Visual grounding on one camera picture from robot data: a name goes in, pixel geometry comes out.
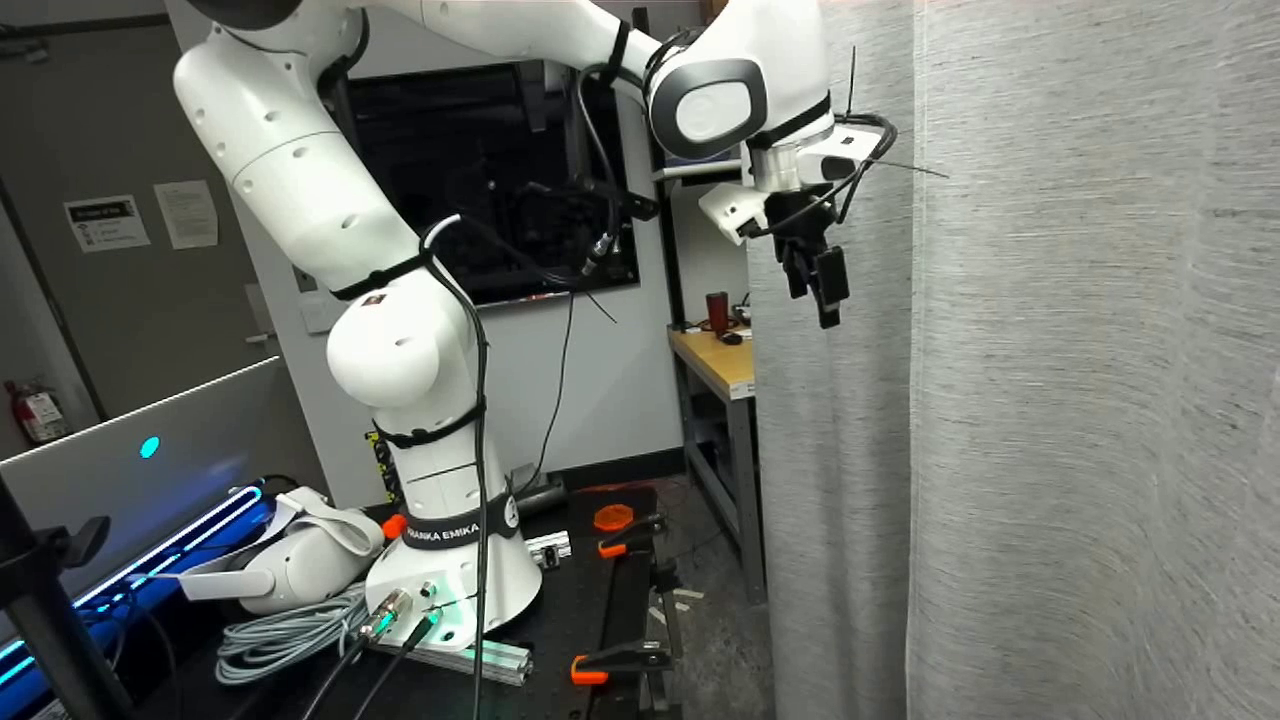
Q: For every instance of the orange black clamp near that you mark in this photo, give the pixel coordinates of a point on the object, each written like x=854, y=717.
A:
x=598, y=670

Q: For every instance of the orange black clamp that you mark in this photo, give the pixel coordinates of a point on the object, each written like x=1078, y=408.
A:
x=598, y=670
x=626, y=535

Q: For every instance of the white paper sign left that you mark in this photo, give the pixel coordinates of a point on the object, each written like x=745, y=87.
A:
x=105, y=226

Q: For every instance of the blue lit equipment case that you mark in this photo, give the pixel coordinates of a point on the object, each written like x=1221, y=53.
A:
x=133, y=588

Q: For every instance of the grey fabric curtain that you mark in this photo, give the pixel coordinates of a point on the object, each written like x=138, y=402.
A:
x=1033, y=475

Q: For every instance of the orange black clamp far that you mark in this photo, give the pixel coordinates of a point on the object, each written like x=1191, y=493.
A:
x=626, y=535

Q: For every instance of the white paper sign right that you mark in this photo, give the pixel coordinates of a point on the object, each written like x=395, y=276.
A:
x=189, y=213

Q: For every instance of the black wall monitor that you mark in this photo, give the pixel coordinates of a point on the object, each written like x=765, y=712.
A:
x=522, y=151

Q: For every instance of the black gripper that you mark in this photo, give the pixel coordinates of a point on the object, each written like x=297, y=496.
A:
x=798, y=226

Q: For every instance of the black tripod stand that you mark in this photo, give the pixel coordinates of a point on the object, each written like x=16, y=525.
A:
x=45, y=617

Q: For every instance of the white paper sign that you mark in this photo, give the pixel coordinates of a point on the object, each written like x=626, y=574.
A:
x=189, y=213
x=105, y=226

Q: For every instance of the white plastic device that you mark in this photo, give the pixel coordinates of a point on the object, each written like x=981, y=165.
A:
x=304, y=555

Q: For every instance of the red cup on table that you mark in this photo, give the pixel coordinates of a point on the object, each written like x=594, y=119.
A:
x=718, y=312

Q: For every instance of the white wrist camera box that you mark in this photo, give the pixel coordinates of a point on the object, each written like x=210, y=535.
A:
x=739, y=211

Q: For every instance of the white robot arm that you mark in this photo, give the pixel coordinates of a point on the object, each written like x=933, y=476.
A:
x=411, y=341

